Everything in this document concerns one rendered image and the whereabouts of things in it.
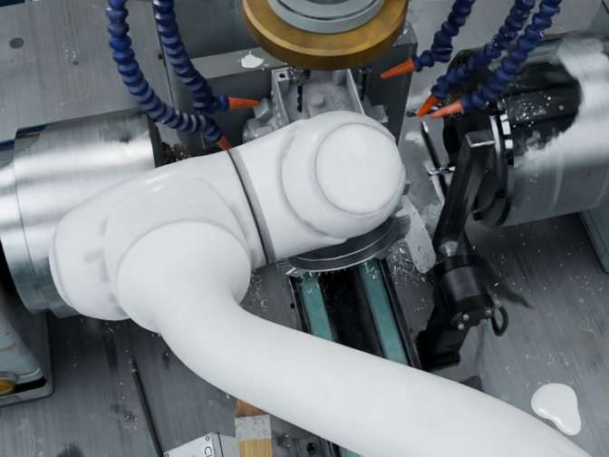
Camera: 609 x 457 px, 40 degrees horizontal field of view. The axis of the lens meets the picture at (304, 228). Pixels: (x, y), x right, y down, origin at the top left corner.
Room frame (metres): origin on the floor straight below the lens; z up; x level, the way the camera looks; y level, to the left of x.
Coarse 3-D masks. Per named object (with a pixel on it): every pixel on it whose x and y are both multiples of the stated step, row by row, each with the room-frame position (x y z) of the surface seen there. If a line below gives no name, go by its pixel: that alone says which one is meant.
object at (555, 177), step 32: (576, 32) 0.79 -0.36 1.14; (544, 64) 0.71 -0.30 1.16; (576, 64) 0.71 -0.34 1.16; (608, 64) 0.72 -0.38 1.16; (448, 96) 0.73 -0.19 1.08; (512, 96) 0.66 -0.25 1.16; (544, 96) 0.67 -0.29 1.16; (576, 96) 0.67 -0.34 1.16; (608, 96) 0.67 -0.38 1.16; (448, 128) 0.73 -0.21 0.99; (480, 128) 0.66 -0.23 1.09; (512, 128) 0.62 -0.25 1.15; (544, 128) 0.63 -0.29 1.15; (576, 128) 0.63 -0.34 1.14; (608, 128) 0.64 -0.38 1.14; (512, 160) 0.59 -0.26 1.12; (544, 160) 0.60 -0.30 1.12; (576, 160) 0.60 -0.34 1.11; (608, 160) 0.61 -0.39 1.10; (480, 192) 0.62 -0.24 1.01; (512, 192) 0.57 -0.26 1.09; (544, 192) 0.58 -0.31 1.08; (576, 192) 0.59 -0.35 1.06; (608, 192) 0.60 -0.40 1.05; (512, 224) 0.57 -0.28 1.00
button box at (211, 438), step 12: (192, 444) 0.24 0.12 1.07; (204, 444) 0.24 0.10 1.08; (216, 444) 0.24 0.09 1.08; (228, 444) 0.24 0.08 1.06; (168, 456) 0.23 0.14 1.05; (180, 456) 0.23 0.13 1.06; (192, 456) 0.23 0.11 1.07; (204, 456) 0.23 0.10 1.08; (216, 456) 0.22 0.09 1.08; (228, 456) 0.23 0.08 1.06; (240, 456) 0.24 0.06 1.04
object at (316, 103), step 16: (272, 80) 0.70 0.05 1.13; (288, 80) 0.69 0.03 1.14; (320, 80) 0.72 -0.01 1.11; (336, 80) 0.71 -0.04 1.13; (352, 80) 0.69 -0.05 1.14; (272, 96) 0.69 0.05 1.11; (288, 96) 0.69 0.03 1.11; (304, 96) 0.69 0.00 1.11; (320, 96) 0.67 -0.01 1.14; (336, 96) 0.69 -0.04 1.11; (352, 96) 0.68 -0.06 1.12; (288, 112) 0.66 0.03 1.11; (304, 112) 0.66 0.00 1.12; (320, 112) 0.65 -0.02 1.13
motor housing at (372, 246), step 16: (384, 224) 0.57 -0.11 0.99; (400, 224) 0.55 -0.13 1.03; (352, 240) 0.57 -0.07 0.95; (368, 240) 0.56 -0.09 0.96; (384, 240) 0.55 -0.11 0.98; (400, 240) 0.55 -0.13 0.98; (304, 256) 0.54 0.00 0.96; (320, 256) 0.54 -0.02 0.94; (336, 256) 0.54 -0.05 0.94; (352, 256) 0.54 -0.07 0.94; (368, 256) 0.54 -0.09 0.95; (320, 272) 0.52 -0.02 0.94
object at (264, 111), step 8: (360, 88) 0.73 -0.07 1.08; (360, 96) 0.72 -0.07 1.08; (264, 104) 0.69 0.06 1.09; (256, 112) 0.69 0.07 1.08; (264, 112) 0.68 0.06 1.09; (272, 112) 0.68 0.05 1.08; (264, 120) 0.68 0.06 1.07; (400, 200) 0.56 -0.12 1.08; (400, 208) 0.55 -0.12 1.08; (376, 256) 0.54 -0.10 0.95; (384, 256) 0.54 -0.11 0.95; (288, 272) 0.51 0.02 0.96; (296, 272) 0.51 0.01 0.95; (304, 272) 0.51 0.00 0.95
